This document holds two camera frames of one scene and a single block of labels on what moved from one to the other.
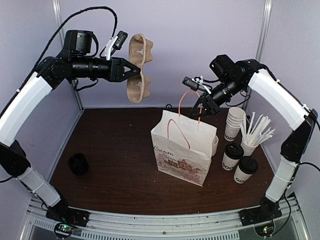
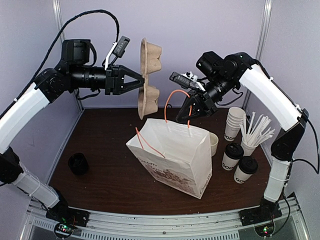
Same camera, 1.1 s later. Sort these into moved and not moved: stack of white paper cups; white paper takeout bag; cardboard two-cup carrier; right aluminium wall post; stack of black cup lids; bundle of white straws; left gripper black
Moved: cardboard two-cup carrier; left gripper black; white paper takeout bag
Not moved: stack of white paper cups; right aluminium wall post; bundle of white straws; stack of black cup lids
